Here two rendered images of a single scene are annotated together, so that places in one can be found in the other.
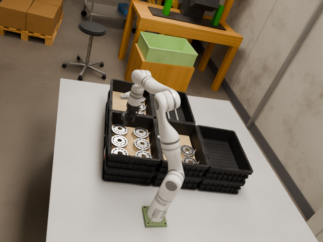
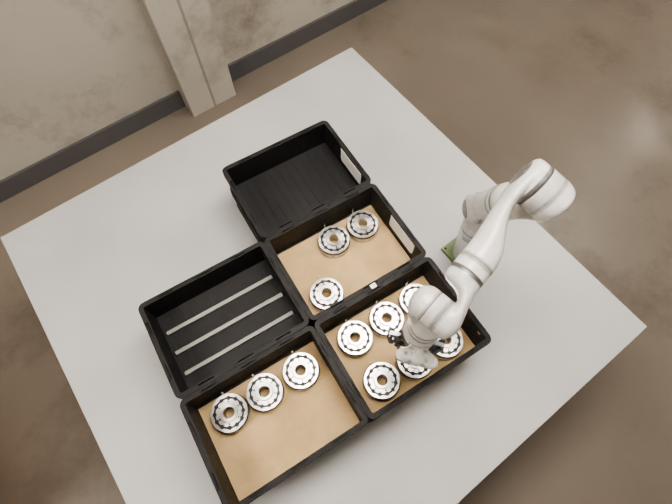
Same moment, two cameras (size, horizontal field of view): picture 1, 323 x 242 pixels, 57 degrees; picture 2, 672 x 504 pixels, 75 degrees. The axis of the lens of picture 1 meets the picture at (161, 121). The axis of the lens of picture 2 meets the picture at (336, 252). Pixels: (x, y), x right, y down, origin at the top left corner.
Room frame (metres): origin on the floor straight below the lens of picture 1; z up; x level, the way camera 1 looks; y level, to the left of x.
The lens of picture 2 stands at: (1.63, 0.37, 2.11)
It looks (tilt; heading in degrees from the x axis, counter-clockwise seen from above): 66 degrees down; 258
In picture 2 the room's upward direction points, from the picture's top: 1 degrees counter-clockwise
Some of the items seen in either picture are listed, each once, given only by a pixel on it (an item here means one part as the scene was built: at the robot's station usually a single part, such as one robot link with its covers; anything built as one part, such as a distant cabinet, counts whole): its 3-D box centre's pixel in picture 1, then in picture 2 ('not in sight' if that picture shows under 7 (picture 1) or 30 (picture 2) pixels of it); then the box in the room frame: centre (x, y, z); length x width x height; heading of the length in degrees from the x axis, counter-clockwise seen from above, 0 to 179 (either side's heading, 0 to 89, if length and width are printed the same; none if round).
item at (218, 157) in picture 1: (219, 153); (297, 185); (1.59, -0.44, 0.87); 0.40 x 0.30 x 0.11; 19
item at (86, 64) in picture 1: (90, 49); not in sight; (3.45, 1.17, 0.31); 0.58 x 0.55 x 0.62; 62
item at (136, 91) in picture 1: (141, 83); (427, 314); (1.41, 0.17, 1.27); 0.09 x 0.07 x 0.15; 125
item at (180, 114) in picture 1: (169, 110); (228, 320); (1.87, -0.03, 0.87); 0.40 x 0.30 x 0.11; 19
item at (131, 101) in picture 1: (132, 96); (421, 337); (1.41, 0.20, 1.17); 0.11 x 0.09 x 0.06; 64
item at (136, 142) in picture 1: (142, 144); (386, 318); (1.42, 0.06, 0.86); 0.10 x 0.10 x 0.01
